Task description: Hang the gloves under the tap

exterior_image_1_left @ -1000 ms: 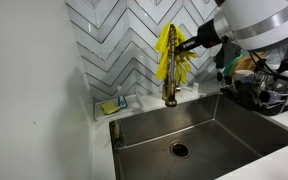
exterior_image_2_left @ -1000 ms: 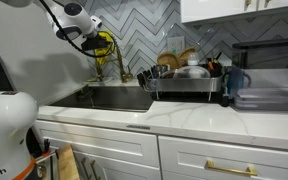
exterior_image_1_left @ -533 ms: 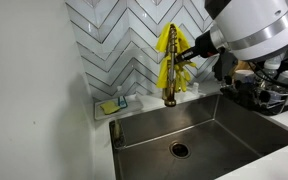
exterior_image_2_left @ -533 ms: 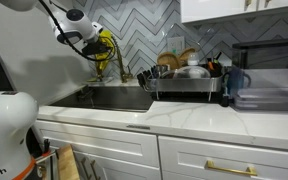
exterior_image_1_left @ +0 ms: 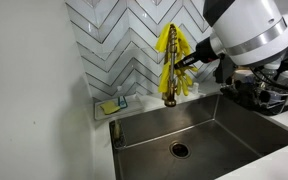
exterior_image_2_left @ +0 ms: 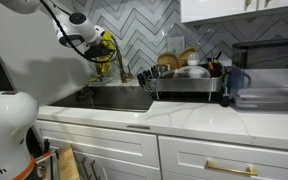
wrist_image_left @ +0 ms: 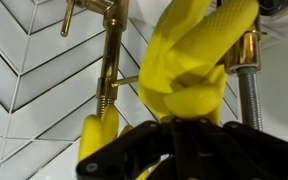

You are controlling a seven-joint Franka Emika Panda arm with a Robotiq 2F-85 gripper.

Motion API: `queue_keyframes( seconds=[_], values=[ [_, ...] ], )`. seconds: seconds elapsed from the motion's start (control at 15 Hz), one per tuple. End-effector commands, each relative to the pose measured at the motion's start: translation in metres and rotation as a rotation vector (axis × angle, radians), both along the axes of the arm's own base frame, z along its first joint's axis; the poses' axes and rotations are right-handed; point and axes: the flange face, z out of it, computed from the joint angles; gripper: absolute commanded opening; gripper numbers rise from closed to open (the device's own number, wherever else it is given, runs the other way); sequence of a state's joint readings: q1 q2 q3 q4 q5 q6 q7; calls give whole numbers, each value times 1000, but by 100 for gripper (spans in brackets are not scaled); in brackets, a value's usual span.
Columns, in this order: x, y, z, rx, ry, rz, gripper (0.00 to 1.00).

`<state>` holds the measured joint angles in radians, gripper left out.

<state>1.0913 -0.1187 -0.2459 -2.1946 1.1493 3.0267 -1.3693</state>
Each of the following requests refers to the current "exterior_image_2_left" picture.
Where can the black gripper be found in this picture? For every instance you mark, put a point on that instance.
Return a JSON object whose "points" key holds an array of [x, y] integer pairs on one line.
{"points": [[95, 51]]}

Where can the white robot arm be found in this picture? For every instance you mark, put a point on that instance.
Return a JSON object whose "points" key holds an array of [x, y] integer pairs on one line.
{"points": [[80, 28]]}

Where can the gold spring kitchen faucet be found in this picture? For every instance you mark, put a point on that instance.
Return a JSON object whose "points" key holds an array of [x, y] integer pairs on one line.
{"points": [[121, 68]]}

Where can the yellow sponge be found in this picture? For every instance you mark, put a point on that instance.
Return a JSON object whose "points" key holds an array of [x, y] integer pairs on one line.
{"points": [[92, 79]]}

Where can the dark steel sink basin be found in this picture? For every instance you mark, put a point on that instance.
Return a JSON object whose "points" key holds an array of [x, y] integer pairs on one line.
{"points": [[117, 98]]}

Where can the dark sink corner caddy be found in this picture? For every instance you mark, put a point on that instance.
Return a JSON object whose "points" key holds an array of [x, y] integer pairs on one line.
{"points": [[85, 94]]}

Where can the round wooden plate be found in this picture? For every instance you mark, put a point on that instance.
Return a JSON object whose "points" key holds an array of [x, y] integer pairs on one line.
{"points": [[168, 60], [185, 54]]}

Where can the white plastic bowl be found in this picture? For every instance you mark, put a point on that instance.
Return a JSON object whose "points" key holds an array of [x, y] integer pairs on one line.
{"points": [[184, 71]]}

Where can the steel dish rack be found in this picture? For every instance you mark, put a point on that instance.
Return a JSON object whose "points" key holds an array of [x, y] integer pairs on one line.
{"points": [[184, 85]]}

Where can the clear baby bottle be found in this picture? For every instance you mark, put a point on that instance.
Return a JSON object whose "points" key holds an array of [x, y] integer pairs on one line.
{"points": [[193, 59]]}

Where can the white lower cabinet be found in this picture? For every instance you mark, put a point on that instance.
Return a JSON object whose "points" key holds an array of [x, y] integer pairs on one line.
{"points": [[117, 146]]}

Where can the black utensil holder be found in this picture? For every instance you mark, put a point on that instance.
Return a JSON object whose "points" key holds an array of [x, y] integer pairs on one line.
{"points": [[214, 70]]}

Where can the wooden cutting board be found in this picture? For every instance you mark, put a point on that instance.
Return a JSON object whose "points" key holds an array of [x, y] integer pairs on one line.
{"points": [[67, 163]]}

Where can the small black container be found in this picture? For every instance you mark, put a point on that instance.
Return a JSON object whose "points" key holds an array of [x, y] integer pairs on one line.
{"points": [[225, 100]]}

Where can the blue pitcher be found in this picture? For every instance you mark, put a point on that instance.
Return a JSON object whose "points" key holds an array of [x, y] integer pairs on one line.
{"points": [[235, 81]]}

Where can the black countertop appliance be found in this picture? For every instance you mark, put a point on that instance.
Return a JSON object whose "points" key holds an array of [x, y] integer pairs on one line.
{"points": [[267, 55]]}

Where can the clear plastic panel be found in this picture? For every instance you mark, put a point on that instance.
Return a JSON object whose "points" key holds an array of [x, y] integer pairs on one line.
{"points": [[270, 78]]}

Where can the clear stacked trays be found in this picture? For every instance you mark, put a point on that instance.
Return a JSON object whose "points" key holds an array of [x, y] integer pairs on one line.
{"points": [[267, 100]]}

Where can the white wall outlet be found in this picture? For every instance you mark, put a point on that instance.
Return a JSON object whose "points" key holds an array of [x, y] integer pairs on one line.
{"points": [[176, 45]]}

